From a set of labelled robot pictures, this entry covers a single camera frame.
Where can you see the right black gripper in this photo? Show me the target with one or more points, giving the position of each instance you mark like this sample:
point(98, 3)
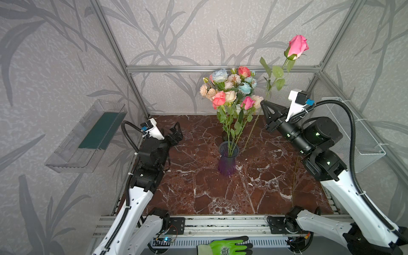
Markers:
point(271, 118)

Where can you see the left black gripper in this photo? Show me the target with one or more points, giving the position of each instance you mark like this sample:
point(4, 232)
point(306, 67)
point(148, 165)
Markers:
point(178, 136)

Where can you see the cream white rose stem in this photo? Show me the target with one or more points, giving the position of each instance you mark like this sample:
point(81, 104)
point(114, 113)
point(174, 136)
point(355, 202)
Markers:
point(257, 100)

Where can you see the magenta pink rose stem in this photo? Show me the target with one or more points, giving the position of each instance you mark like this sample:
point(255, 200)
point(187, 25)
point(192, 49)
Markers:
point(243, 114)

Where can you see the light blue flower stem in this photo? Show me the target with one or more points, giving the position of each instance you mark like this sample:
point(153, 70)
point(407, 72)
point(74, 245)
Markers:
point(248, 85)

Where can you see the white rose bud stem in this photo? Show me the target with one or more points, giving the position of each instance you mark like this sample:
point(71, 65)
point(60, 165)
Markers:
point(294, 179)

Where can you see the pink red rose stem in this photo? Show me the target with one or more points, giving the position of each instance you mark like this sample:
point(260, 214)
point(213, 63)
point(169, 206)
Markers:
point(243, 72)

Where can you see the blue purple glass vase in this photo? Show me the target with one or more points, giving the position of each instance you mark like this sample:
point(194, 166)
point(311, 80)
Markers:
point(227, 163)

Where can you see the red glass vase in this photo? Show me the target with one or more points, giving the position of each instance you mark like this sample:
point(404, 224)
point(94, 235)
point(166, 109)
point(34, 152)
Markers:
point(225, 136)

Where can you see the white blue rose stem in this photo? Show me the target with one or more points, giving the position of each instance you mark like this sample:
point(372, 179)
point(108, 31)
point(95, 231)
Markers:
point(220, 80)

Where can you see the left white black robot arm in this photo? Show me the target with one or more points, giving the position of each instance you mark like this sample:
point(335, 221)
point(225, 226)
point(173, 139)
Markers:
point(129, 233)

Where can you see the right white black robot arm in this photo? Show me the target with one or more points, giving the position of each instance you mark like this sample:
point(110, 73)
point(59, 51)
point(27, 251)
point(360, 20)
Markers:
point(371, 233)

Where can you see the pink white flower bunch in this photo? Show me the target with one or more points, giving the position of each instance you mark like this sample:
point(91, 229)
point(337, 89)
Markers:
point(297, 46)

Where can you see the green circuit board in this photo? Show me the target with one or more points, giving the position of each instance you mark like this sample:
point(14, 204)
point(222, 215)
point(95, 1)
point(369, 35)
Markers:
point(165, 241)

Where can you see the green work glove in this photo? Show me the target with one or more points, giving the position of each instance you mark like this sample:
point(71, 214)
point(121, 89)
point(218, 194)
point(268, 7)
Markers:
point(230, 246)

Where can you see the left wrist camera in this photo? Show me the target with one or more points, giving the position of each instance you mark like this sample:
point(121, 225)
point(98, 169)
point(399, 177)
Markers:
point(150, 129)

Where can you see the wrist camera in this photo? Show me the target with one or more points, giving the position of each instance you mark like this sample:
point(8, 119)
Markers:
point(150, 129)
point(300, 100)

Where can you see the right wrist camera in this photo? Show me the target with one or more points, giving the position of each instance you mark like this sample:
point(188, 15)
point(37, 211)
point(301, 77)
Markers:
point(300, 100)

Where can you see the clear plastic wall shelf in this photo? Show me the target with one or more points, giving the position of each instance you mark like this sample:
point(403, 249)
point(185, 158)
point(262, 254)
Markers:
point(84, 147)

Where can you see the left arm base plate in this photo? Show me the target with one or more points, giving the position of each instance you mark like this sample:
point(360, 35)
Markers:
point(174, 225)

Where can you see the white wire mesh basket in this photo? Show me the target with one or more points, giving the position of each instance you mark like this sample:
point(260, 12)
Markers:
point(367, 149)

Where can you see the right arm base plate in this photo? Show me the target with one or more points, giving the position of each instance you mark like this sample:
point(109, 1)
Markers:
point(277, 224)

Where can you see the aluminium front rail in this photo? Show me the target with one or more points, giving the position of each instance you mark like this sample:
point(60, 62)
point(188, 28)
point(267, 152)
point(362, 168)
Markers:
point(227, 225)

